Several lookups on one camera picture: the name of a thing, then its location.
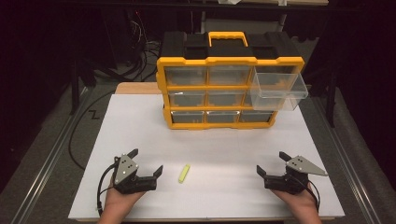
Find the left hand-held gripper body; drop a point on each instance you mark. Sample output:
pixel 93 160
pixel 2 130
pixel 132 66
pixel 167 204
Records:
pixel 126 169

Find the person's right hand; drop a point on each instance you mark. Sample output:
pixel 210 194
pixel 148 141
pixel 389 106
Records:
pixel 300 207

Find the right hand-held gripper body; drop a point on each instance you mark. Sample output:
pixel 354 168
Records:
pixel 295 179

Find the yellow-green stick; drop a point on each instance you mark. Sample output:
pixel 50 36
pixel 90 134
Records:
pixel 184 173

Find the wooden board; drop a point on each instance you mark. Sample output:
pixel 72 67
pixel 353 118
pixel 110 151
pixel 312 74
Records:
pixel 137 88

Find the white board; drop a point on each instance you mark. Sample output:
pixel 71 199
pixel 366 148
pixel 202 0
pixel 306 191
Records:
pixel 218 149

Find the clear plastic drawer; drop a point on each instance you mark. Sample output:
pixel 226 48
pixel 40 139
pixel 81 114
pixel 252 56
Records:
pixel 278 90

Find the grid of small clear drawers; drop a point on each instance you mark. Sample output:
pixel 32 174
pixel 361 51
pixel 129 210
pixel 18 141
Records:
pixel 186 76

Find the yellow black organizer cabinet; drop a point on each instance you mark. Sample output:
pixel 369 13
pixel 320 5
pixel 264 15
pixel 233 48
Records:
pixel 229 49

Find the metal rail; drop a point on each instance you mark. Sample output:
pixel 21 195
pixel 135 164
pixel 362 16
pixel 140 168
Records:
pixel 342 158
pixel 49 161

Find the black metal stand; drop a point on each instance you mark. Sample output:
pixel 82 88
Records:
pixel 74 87
pixel 332 93

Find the person's left hand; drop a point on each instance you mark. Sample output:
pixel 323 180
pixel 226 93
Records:
pixel 120 203

